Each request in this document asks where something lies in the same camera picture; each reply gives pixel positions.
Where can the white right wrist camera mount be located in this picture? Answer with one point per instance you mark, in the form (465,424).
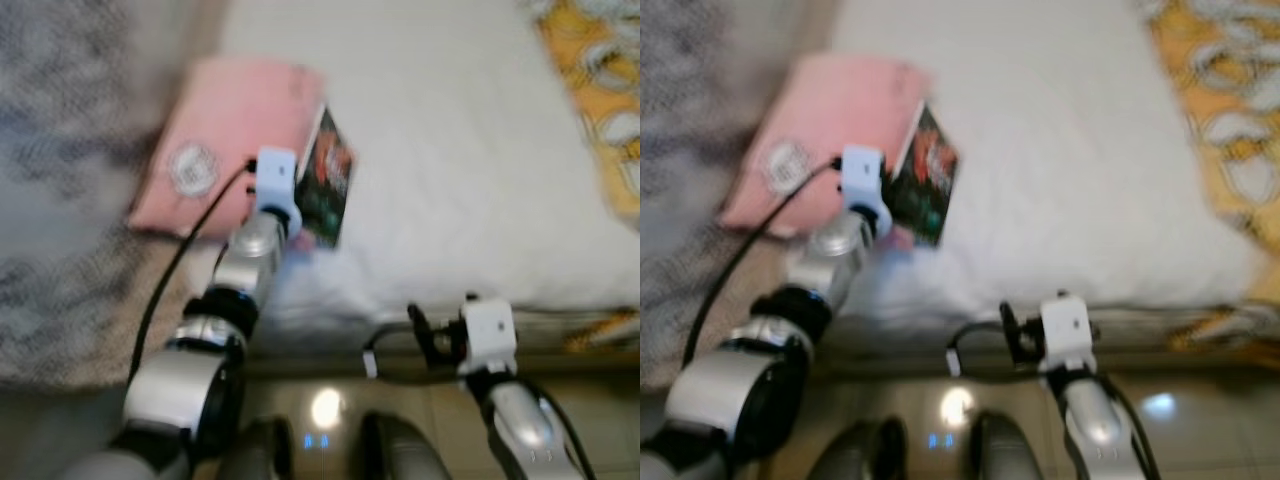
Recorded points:
(490,330)
(1065,328)

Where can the grey left robot leg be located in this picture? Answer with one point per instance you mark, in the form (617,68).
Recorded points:
(855,455)

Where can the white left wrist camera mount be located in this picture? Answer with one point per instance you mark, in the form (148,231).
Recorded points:
(277,175)
(865,175)

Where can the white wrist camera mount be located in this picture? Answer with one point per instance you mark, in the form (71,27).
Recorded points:
(490,330)
(1065,328)
(865,175)
(277,175)

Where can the pink book with round emblem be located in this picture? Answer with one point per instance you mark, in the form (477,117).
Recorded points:
(830,115)
(230,120)

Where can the grey patterned blanket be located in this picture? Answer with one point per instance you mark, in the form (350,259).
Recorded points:
(60,100)
(690,100)

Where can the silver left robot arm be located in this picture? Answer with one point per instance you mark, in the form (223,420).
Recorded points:
(760,380)
(190,370)

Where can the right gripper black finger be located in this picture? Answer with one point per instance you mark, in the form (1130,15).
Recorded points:
(1010,324)
(419,325)

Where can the grey robot leg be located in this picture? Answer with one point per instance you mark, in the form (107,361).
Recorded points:
(855,455)
(1010,450)
(400,450)

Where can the grey right robot leg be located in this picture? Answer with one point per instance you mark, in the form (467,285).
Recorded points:
(400,450)
(1010,450)

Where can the dark printed book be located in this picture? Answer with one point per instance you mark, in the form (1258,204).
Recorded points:
(925,180)
(328,180)

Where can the yellow patterned blanket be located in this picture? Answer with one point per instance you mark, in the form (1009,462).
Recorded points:
(1225,100)
(605,90)

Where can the white quilted duvet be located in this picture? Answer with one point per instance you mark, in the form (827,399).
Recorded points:
(460,150)
(1060,150)

